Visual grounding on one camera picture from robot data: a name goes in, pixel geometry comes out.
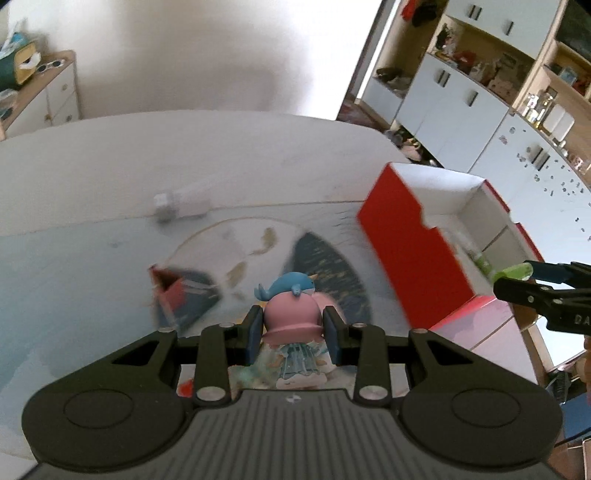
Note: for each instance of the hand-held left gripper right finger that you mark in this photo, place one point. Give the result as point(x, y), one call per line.
point(331, 337)

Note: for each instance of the red hanging clothes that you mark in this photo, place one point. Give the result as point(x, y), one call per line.
point(418, 11)

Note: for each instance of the pink figurine with blue whale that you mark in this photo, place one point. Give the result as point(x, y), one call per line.
point(291, 314)

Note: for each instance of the white wall cabinet unit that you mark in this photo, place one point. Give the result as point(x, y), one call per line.
point(466, 101)

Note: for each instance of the red storage box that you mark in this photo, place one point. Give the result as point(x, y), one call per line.
point(406, 240)

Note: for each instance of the wooden dresser with white drawers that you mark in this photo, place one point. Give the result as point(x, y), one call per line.
point(51, 101)

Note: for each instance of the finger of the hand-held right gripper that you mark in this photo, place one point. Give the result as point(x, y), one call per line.
point(521, 293)
point(554, 272)

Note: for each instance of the dark box with red flap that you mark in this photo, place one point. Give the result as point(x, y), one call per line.
point(184, 295)

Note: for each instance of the yellow green tissue box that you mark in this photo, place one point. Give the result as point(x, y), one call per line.
point(21, 60)

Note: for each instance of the sunglasses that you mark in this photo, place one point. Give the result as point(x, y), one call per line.
point(50, 67)

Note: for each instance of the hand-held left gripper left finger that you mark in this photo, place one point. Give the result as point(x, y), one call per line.
point(255, 337)

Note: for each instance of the small green toy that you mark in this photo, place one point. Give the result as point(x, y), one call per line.
point(512, 271)

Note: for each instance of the glass jars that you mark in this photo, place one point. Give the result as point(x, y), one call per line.
point(545, 110)

